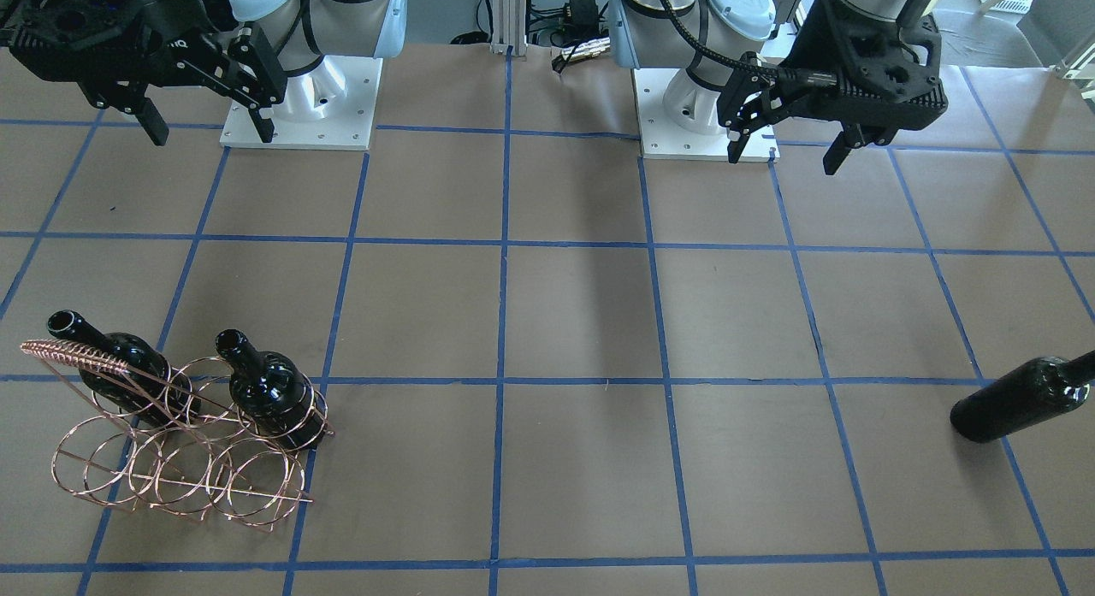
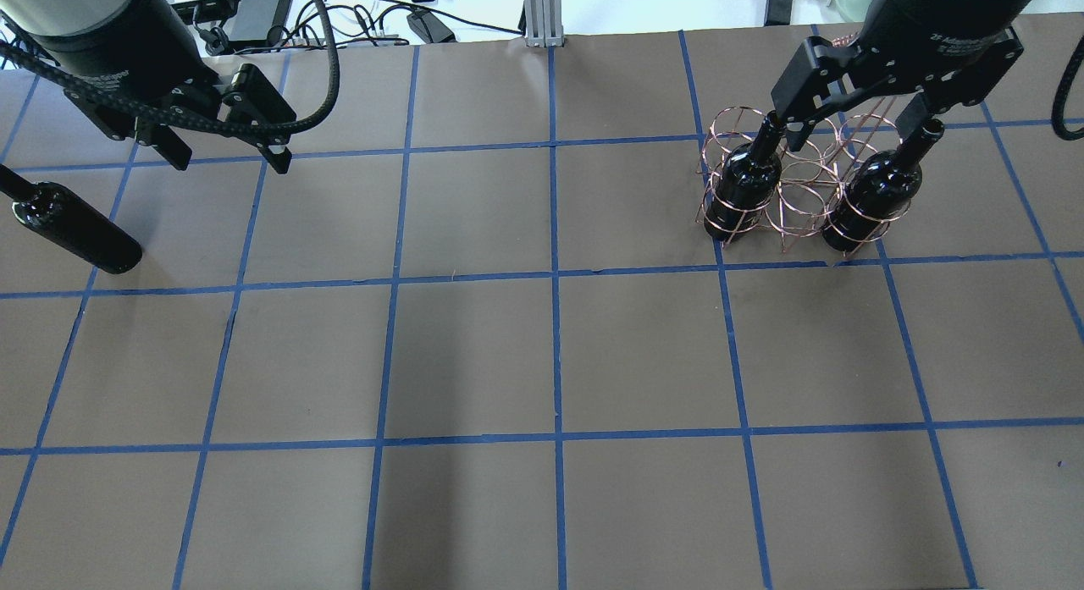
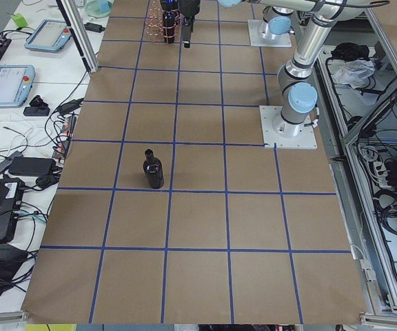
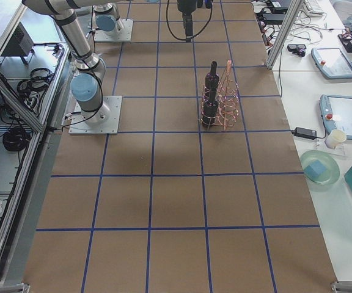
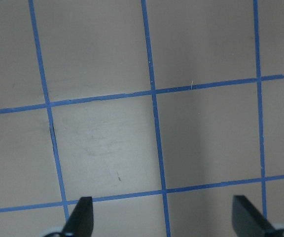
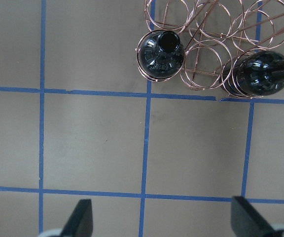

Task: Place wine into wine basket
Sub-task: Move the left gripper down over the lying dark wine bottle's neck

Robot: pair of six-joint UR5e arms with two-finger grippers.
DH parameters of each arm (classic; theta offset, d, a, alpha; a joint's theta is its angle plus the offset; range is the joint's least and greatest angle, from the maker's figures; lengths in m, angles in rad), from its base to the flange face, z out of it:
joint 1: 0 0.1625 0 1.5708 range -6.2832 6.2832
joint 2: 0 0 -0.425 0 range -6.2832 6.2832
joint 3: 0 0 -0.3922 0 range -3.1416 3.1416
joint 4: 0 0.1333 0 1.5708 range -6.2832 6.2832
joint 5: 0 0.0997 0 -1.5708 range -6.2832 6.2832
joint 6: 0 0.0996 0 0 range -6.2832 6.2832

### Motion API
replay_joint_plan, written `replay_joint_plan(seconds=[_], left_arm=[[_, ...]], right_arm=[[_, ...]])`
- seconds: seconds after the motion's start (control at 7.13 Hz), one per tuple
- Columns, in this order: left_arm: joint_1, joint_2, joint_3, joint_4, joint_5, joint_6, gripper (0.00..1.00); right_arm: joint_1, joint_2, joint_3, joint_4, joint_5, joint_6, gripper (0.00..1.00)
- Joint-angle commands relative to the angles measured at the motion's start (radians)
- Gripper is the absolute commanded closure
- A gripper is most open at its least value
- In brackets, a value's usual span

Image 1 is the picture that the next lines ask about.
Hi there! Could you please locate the dark wine bottle in basket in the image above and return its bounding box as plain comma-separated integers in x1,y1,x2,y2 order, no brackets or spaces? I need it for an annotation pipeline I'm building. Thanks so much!
46,310,201,428

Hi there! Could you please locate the copper wire wine basket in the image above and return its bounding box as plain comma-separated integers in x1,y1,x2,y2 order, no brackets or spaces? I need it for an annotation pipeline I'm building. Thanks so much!
21,339,314,531

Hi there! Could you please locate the dark wine bottle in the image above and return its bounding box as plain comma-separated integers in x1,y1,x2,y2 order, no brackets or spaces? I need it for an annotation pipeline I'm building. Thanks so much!
950,351,1094,443
46,310,201,428

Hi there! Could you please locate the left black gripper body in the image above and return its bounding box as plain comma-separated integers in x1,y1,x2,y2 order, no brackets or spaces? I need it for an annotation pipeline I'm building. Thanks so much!
783,0,948,133

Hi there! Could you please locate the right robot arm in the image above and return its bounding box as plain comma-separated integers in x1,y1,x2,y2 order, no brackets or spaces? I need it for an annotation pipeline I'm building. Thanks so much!
3,0,407,150

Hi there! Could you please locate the aluminium frame post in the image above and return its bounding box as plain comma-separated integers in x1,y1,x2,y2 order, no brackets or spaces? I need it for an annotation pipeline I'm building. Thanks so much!
486,0,529,59

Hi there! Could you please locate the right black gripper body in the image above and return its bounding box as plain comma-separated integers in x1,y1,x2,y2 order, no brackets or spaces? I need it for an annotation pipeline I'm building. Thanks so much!
3,0,216,117

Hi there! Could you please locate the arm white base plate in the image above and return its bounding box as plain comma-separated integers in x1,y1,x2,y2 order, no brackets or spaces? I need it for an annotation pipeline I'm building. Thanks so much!
220,56,387,151
632,68,731,162

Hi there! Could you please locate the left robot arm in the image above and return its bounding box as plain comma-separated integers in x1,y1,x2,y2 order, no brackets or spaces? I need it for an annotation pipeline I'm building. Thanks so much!
607,0,948,175

